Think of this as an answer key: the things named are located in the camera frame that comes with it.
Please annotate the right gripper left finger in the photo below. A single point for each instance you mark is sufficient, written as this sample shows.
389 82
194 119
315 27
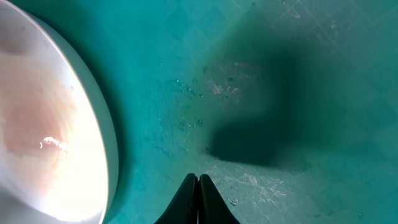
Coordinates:
183 208

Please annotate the teal plastic serving tray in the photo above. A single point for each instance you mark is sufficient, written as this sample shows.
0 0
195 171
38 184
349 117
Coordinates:
289 106

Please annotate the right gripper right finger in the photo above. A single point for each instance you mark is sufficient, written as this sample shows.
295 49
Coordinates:
213 209

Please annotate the light blue plate with stain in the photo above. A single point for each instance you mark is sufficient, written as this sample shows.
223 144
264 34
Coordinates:
59 153

